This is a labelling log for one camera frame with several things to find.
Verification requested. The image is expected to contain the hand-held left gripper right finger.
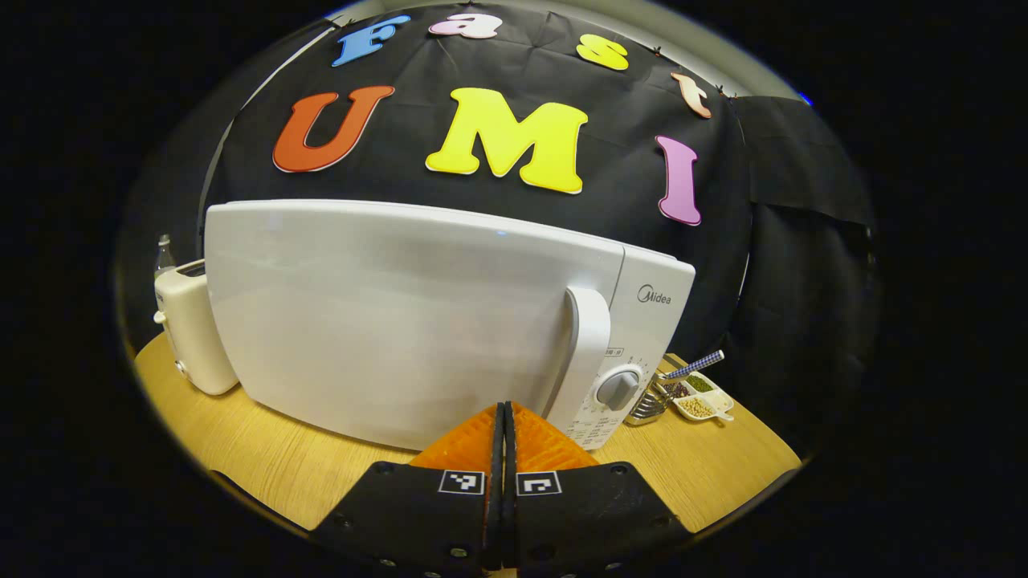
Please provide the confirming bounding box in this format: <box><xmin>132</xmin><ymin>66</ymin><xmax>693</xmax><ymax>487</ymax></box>
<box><xmin>504</xmin><ymin>401</ymin><xmax>692</xmax><ymax>574</ymax></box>

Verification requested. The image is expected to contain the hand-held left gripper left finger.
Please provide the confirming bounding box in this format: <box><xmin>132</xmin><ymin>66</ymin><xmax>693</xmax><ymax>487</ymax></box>
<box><xmin>309</xmin><ymin>402</ymin><xmax>506</xmax><ymax>574</ymax></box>

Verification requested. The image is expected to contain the white microwave oven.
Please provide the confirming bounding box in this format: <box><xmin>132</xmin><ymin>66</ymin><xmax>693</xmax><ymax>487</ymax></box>
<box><xmin>203</xmin><ymin>198</ymin><xmax>697</xmax><ymax>452</ymax></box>

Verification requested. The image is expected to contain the white divided condiment dish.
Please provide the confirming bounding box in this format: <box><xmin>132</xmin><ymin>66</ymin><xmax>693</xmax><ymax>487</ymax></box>
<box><xmin>663</xmin><ymin>371</ymin><xmax>736</xmax><ymax>424</ymax></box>

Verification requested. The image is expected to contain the white toaster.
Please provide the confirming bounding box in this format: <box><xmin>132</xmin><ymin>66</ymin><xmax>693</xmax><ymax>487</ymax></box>
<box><xmin>153</xmin><ymin>259</ymin><xmax>240</xmax><ymax>397</ymax></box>

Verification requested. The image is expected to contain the metal wire basket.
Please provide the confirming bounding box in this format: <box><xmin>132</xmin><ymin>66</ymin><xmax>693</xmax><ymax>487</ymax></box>
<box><xmin>624</xmin><ymin>377</ymin><xmax>671</xmax><ymax>426</ymax></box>

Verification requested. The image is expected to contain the blue checkered spoon handle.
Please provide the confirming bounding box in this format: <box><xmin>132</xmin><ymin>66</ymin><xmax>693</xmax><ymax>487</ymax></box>
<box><xmin>663</xmin><ymin>350</ymin><xmax>725</xmax><ymax>381</ymax></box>

